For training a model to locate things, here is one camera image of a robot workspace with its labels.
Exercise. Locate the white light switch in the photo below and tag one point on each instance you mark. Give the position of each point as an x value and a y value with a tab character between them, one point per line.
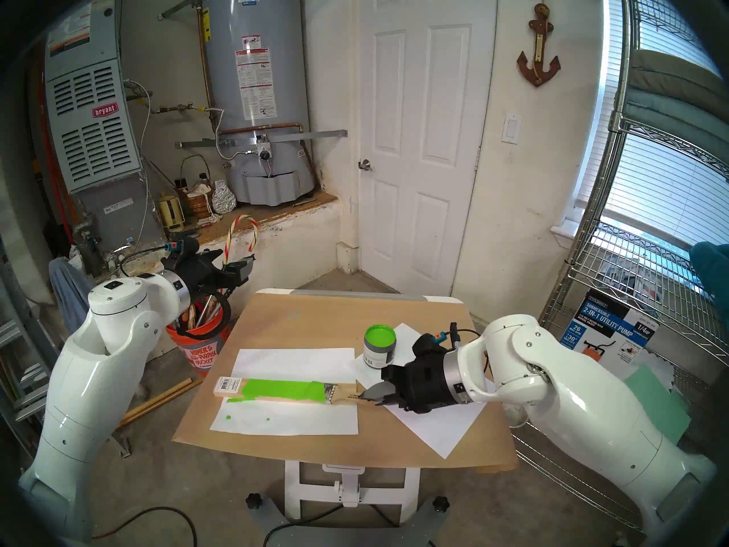
511	129

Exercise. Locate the rusty anchor wall decoration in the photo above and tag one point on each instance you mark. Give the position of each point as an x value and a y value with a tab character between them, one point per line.
537	64

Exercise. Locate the teal folded cushion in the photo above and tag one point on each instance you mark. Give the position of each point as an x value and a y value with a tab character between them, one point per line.
666	121

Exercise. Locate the olive folded cushion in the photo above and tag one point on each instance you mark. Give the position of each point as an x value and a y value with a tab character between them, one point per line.
678	73

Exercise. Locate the brown hardboard table cover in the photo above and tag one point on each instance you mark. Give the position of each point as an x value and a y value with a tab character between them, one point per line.
296	323

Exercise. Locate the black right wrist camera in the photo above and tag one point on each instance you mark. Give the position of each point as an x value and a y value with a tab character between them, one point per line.
427	343

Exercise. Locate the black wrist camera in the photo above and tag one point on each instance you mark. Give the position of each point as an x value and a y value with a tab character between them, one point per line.
427	343
188	247

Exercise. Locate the clear glass bowl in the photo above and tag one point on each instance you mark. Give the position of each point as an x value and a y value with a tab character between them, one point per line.
515	417

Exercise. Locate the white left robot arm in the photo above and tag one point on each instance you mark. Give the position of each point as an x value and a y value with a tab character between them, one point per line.
97	375

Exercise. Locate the wooden sticks bundle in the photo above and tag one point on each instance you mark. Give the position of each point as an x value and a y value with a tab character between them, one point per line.
159	402

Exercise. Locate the white panel door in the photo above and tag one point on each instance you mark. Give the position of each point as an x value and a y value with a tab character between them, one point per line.
424	124

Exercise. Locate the light green paper sheet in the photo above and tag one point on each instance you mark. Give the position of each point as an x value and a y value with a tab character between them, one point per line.
663	403

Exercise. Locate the blue cloth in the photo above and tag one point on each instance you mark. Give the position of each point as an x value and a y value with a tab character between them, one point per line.
71	295

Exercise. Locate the grey bryant furnace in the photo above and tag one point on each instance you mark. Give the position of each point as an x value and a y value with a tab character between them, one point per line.
91	124

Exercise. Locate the wooden chip paint brush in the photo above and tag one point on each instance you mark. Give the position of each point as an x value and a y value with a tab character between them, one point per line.
339	393

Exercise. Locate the white paper sheet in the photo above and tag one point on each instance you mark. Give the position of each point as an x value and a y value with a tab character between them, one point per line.
285	423
444	432

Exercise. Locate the foil wrapped object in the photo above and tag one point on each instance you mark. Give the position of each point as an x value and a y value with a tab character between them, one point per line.
223	198

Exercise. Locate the yellow gas pipe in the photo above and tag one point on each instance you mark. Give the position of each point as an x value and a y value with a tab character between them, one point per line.
176	108

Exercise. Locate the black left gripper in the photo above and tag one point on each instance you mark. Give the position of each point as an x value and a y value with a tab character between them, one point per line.
205	272

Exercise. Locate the dark teal fabric object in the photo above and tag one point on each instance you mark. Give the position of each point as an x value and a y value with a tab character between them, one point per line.
712	269

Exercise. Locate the green paint sample jar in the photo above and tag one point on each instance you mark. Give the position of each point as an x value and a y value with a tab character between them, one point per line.
379	349

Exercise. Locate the white water heater platform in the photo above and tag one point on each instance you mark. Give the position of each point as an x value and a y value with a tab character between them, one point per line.
290	238

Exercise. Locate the tan board table top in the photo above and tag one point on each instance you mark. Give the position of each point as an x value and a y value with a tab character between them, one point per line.
350	489

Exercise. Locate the striped candy cane decoration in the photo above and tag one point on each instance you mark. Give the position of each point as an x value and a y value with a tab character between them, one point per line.
253	232

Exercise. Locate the utility pump box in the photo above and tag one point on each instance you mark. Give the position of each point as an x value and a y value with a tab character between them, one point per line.
615	323

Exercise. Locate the white window blinds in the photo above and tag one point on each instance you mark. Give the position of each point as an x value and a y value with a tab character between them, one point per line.
655	181

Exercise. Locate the aluminium ladder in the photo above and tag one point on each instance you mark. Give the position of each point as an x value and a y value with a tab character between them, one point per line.
23	380

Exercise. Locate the light wood plank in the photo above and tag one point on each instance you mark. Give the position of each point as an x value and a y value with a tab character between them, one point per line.
273	391

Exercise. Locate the orange plastic bucket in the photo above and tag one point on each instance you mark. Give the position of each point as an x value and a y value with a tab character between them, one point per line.
199	352

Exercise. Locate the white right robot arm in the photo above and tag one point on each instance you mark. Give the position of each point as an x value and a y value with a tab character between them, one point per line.
569	392

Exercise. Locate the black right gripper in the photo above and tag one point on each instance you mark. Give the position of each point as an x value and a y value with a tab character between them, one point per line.
427	383

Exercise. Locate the grey water heater tank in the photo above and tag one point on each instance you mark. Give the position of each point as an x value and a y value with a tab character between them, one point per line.
256	67

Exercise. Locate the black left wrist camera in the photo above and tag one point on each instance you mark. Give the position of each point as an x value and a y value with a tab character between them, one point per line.
188	247

